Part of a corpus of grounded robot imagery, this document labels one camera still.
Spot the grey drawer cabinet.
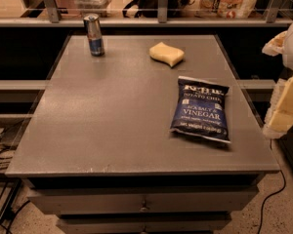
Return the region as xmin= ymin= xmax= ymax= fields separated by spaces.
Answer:
xmin=7 ymin=35 xmax=279 ymax=234

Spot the yellow sponge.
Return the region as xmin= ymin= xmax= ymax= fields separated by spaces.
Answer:
xmin=149 ymin=42 xmax=185 ymax=67

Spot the black bag background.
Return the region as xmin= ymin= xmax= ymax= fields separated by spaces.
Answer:
xmin=122 ymin=0 xmax=194 ymax=18

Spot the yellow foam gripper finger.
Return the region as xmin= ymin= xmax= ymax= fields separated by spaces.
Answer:
xmin=263 ymin=76 xmax=293 ymax=139
xmin=262 ymin=31 xmax=287 ymax=57

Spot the metal railing shelf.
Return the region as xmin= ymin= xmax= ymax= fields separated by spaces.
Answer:
xmin=0 ymin=0 xmax=293 ymax=27

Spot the red bull can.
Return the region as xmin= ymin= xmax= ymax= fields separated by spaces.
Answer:
xmin=83 ymin=14 xmax=105 ymax=57

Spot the blue kettle chips bag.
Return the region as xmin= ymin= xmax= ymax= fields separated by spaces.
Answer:
xmin=170 ymin=76 xmax=230 ymax=143

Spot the black cables left floor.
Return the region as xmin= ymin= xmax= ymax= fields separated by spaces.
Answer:
xmin=0 ymin=120 xmax=30 ymax=234

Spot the black cable right floor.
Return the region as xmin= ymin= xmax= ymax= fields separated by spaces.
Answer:
xmin=256 ymin=139 xmax=287 ymax=234

